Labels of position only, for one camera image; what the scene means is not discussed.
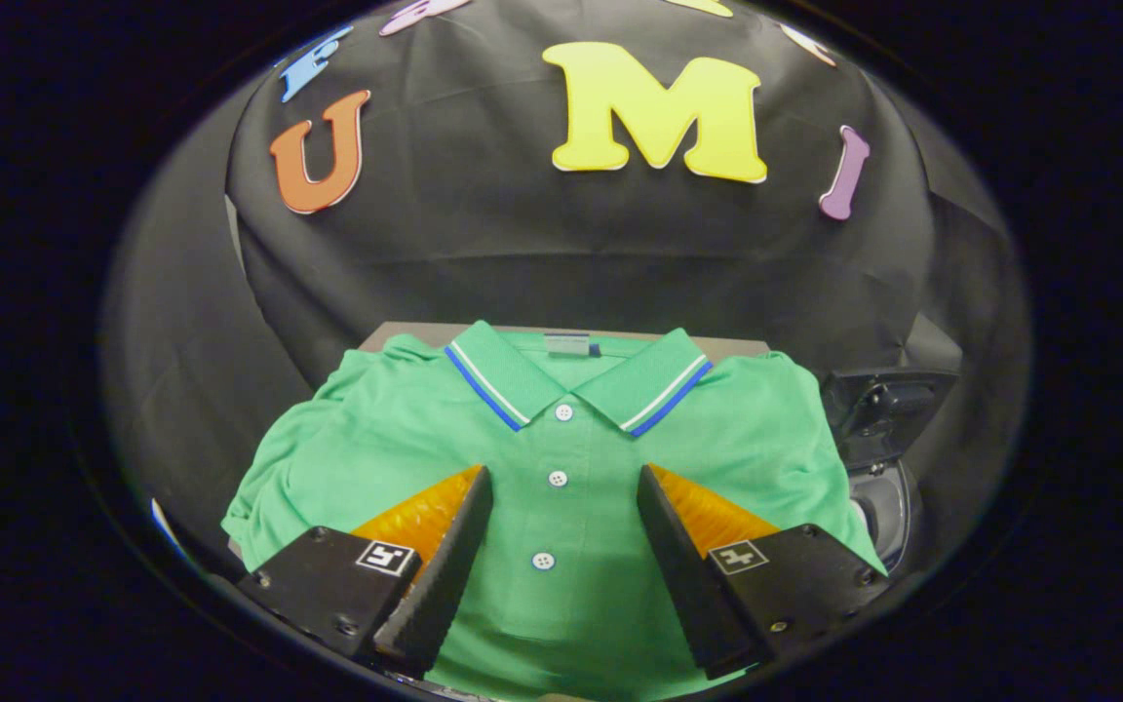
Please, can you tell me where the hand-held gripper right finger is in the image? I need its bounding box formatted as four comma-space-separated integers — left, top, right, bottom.
636, 463, 889, 681

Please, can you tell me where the beige cabinet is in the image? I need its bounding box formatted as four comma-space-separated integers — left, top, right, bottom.
359, 322, 772, 364

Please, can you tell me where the green polo shirt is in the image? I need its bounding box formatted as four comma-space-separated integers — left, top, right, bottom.
220, 320, 886, 702

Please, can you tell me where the dark washing machine lid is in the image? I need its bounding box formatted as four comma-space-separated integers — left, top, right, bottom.
820, 366, 960, 469

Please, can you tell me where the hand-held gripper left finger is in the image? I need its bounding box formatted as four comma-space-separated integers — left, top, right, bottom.
235, 464, 494, 681

